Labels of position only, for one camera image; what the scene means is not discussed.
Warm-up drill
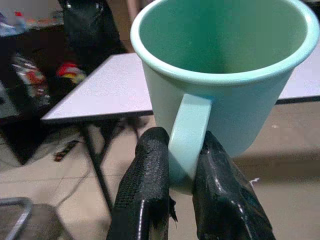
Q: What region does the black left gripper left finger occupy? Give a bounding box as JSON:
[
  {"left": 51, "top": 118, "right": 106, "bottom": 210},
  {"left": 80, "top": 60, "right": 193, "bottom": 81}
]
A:
[{"left": 106, "top": 126, "right": 179, "bottom": 240}]

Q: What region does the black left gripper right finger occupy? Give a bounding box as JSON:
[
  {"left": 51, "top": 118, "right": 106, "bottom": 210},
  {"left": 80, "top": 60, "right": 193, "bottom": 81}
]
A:
[{"left": 191, "top": 130, "right": 277, "bottom": 240}]

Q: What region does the mint green mug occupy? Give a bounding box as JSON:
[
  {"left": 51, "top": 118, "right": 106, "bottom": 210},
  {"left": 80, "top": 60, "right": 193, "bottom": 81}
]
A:
[{"left": 129, "top": 0, "right": 320, "bottom": 196}]

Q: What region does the black table leg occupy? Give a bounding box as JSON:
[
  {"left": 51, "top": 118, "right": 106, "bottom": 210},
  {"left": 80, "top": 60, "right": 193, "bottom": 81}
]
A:
[{"left": 79, "top": 121, "right": 114, "bottom": 214}]

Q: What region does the dark power strip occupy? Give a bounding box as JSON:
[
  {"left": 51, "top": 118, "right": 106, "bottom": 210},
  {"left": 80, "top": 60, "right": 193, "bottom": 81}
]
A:
[{"left": 53, "top": 140, "right": 81, "bottom": 162}]

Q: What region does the red yellow toy pile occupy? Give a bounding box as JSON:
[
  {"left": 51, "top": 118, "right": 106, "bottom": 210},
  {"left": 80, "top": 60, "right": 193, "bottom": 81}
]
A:
[{"left": 56, "top": 62, "right": 87, "bottom": 84}]

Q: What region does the large black cabinet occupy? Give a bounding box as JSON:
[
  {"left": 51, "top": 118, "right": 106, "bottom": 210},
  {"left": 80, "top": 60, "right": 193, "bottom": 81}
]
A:
[{"left": 0, "top": 31, "right": 121, "bottom": 165}]

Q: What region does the red capped bottle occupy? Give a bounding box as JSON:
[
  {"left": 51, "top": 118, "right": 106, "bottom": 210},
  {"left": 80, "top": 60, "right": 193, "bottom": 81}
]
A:
[{"left": 14, "top": 11, "right": 26, "bottom": 34}]

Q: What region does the metal frame woven chair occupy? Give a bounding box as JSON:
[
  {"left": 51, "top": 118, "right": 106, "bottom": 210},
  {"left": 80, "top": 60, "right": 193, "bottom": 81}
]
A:
[{"left": 0, "top": 196, "right": 73, "bottom": 240}]

